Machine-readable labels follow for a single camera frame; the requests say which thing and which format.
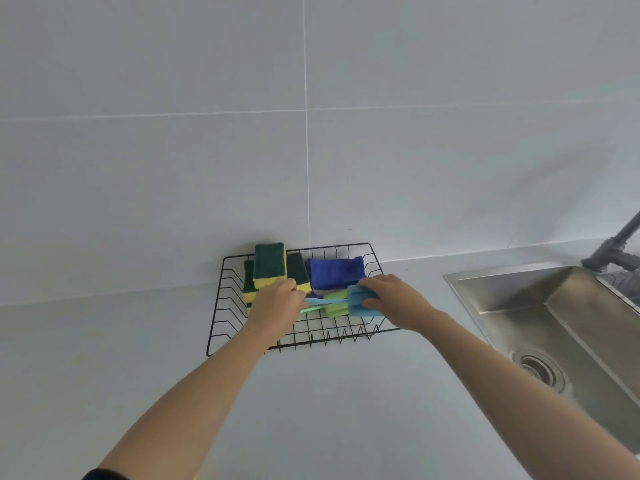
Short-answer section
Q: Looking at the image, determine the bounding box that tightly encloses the person's right forearm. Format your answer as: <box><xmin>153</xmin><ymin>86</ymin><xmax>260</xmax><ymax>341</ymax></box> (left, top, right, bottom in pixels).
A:
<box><xmin>423</xmin><ymin>307</ymin><xmax>640</xmax><ymax>480</ymax></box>

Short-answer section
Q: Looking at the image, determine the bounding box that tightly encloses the person's right hand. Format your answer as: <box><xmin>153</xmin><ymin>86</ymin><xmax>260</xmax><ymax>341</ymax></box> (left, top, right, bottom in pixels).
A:
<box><xmin>357</xmin><ymin>274</ymin><xmax>442</xmax><ymax>336</ymax></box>

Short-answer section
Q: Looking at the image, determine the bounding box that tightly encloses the green sponge brush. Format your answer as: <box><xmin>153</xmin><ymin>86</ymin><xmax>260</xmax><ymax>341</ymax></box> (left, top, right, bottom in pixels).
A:
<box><xmin>299</xmin><ymin>290</ymin><xmax>352</xmax><ymax>319</ymax></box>

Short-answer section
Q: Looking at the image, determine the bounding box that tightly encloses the person's left forearm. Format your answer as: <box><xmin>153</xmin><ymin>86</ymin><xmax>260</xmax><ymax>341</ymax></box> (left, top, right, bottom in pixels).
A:
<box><xmin>97</xmin><ymin>317</ymin><xmax>282</xmax><ymax>480</ymax></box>

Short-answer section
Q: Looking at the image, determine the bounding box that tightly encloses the blue folded cloth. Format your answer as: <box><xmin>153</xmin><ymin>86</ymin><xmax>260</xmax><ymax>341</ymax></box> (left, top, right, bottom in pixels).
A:
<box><xmin>304</xmin><ymin>256</ymin><xmax>367</xmax><ymax>292</ymax></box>

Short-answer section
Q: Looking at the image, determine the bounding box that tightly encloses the blue sponge brush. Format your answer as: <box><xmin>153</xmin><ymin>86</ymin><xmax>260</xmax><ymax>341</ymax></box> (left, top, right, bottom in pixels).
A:
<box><xmin>303</xmin><ymin>285</ymin><xmax>382</xmax><ymax>318</ymax></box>

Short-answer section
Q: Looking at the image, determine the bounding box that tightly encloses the black wire basket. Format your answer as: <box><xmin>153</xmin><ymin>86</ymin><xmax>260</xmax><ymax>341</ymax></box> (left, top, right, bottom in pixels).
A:
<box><xmin>206</xmin><ymin>242</ymin><xmax>401</xmax><ymax>357</ymax></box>

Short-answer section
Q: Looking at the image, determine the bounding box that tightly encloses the person's left hand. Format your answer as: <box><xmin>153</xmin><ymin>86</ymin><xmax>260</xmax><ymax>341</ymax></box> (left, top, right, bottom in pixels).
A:
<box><xmin>247</xmin><ymin>278</ymin><xmax>307</xmax><ymax>341</ymax></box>

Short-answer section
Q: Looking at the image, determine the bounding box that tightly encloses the metal sink drain strainer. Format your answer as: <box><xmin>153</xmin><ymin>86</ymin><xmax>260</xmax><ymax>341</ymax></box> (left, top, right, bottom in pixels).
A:
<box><xmin>511</xmin><ymin>349</ymin><xmax>567</xmax><ymax>394</ymax></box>

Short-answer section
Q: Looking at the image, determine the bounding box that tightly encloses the large green yellow scouring sponge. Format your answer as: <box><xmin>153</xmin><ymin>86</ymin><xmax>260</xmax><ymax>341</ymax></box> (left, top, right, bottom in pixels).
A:
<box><xmin>252</xmin><ymin>243</ymin><xmax>288</xmax><ymax>291</ymax></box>

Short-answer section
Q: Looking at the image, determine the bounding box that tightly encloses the stainless steel sink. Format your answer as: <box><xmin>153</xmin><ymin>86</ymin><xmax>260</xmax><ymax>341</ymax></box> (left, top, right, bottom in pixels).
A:
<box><xmin>443</xmin><ymin>261</ymin><xmax>640</xmax><ymax>456</ymax></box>

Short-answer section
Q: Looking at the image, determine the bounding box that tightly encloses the grey faucet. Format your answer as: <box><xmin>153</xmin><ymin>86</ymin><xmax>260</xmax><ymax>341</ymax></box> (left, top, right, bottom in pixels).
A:
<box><xmin>581</xmin><ymin>210</ymin><xmax>640</xmax><ymax>274</ymax></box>

